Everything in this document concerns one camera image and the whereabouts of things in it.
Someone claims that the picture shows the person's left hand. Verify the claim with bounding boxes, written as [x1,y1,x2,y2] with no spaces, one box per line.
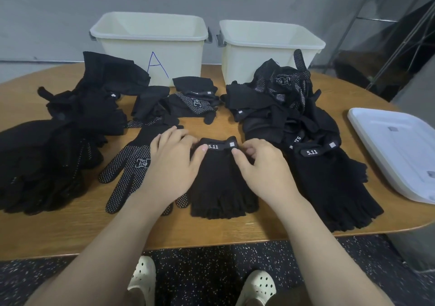
[136,127,209,211]

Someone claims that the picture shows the person's right hand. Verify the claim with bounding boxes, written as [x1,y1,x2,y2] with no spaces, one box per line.
[231,138,303,209]

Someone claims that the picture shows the black dotted glove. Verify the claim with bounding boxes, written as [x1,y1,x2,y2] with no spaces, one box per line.
[97,122,191,215]
[0,115,106,215]

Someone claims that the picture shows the black fingerless glove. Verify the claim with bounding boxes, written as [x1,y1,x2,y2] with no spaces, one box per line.
[289,139,385,232]
[187,137,259,219]

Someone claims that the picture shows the pile of black gloves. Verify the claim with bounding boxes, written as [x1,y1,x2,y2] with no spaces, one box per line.
[37,49,342,150]
[0,115,106,215]

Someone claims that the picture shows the white plastic bin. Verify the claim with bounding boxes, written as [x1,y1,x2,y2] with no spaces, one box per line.
[90,12,210,87]
[217,20,326,86]

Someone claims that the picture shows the stack of black gloves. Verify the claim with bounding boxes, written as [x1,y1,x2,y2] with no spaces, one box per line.
[0,115,106,215]

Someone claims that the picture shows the person's left forearm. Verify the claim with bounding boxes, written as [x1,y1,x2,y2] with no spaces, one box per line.
[27,195,171,306]

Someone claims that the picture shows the person's right forearm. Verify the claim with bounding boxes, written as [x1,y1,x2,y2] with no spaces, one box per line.
[275,194,395,306]

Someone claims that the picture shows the person's left white shoe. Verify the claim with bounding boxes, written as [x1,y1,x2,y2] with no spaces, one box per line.
[127,255,157,306]

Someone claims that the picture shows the person's white shoe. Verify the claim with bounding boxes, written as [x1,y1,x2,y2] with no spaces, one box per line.
[235,270,277,306]
[127,255,157,306]

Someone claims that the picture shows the person's right white shoe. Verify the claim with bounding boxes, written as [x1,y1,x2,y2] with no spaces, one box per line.
[235,270,277,306]

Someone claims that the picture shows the white flat tray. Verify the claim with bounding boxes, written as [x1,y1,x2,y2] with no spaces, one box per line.
[347,107,435,204]

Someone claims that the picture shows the grey wall pipe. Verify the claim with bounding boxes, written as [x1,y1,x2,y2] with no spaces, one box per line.
[0,57,93,64]

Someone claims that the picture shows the metal rack frame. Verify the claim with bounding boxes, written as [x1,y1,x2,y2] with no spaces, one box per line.
[329,0,435,102]

